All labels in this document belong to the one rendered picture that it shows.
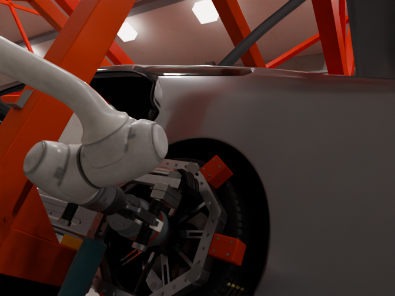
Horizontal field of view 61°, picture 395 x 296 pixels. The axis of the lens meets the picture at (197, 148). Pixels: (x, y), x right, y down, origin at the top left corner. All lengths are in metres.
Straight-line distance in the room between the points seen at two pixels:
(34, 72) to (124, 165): 0.22
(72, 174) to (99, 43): 1.01
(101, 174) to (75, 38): 0.97
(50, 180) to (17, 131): 0.71
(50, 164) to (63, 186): 0.05
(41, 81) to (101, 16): 1.05
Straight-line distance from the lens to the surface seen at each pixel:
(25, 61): 0.66
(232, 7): 2.75
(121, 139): 0.62
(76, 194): 0.74
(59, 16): 3.97
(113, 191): 0.81
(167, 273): 1.29
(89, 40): 1.60
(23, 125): 1.41
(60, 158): 0.71
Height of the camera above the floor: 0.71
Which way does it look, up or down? 22 degrees up
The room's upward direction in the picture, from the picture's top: 21 degrees clockwise
